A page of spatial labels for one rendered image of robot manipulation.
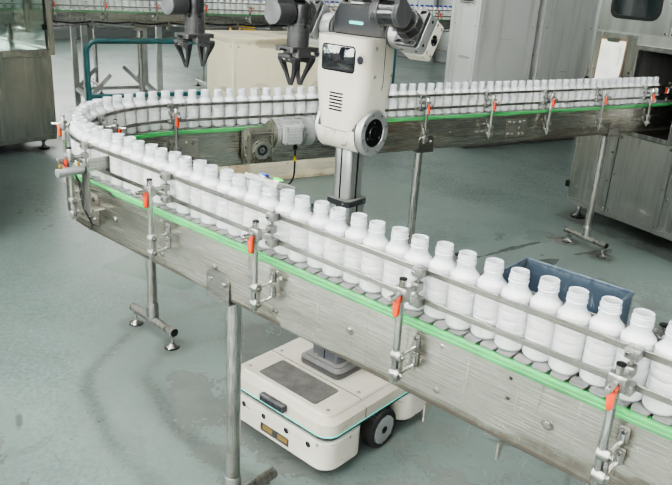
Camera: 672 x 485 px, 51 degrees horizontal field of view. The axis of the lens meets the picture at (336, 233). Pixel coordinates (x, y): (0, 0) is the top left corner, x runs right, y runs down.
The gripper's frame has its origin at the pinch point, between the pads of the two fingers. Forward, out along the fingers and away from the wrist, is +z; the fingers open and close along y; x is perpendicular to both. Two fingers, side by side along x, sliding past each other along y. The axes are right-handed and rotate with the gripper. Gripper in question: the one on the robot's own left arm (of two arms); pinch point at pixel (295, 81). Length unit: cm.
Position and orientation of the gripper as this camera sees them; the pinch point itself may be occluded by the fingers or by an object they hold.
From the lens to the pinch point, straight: 189.7
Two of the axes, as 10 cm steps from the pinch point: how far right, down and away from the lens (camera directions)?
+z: -0.9, 9.4, 3.2
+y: 6.7, -1.8, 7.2
